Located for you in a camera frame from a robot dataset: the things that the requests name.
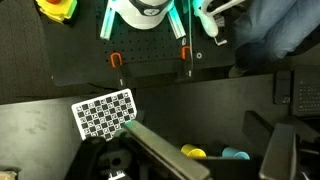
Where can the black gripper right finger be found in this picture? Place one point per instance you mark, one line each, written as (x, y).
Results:
(277, 145)

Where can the black laptop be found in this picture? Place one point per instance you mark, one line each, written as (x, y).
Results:
(306, 91)

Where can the person in blue jeans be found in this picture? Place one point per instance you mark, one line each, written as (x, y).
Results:
(269, 30)

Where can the blue cup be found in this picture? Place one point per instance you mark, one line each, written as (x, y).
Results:
(232, 152)

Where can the large yellow cup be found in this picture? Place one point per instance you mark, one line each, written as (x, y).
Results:
(192, 151)

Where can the orange clamp right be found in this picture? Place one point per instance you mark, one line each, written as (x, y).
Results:
(186, 64)

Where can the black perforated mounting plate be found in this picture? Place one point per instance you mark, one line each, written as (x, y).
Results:
(77, 55)

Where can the orange clamp left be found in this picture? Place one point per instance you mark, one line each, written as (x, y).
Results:
(117, 63)

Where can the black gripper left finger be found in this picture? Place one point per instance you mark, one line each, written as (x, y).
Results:
(166, 154)

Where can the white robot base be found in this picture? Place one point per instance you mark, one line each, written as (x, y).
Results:
(142, 14)

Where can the yellow emergency stop button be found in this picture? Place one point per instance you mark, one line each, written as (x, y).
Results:
(57, 10)

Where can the orange clamp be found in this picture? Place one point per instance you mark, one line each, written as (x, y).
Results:
(186, 64)
(117, 63)

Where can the checkerboard calibration board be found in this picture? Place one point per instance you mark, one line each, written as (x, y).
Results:
(103, 116)

